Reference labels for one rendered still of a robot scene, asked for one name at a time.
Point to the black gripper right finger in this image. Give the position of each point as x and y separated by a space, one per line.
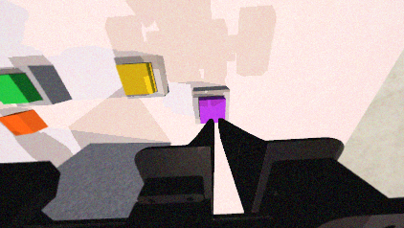
250 158

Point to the purple button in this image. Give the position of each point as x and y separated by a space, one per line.
211 102

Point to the orange block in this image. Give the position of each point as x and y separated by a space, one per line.
25 122

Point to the green button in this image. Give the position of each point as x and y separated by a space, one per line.
32 86

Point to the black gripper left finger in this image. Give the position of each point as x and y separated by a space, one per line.
195 158

